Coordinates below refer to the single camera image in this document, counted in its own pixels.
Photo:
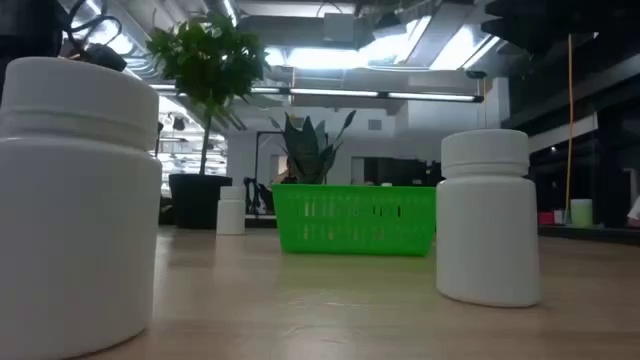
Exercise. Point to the green plastic slotted basket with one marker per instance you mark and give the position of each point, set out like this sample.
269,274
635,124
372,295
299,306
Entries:
350,240

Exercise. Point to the white plastic pill bottle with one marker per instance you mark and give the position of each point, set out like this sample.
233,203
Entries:
75,225
230,215
487,240

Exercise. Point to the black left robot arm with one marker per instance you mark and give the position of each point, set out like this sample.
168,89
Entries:
25,25

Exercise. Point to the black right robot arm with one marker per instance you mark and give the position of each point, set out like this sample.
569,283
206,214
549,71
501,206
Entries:
540,25

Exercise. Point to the striped snake plant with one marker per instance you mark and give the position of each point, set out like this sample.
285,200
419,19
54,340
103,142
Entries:
307,150

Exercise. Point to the long ceiling light strip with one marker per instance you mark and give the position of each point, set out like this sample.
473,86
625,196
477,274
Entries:
350,93

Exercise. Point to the black plant pot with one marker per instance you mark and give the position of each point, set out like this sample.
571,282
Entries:
200,202

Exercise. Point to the green leafy tree plant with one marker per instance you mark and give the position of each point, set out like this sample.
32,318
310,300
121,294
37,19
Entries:
210,60

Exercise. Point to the small red box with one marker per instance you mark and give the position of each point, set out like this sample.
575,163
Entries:
546,218

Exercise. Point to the pale green cup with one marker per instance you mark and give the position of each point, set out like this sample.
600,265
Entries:
581,212

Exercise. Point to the black ceiling camera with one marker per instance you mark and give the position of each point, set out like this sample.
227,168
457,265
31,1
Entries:
475,75

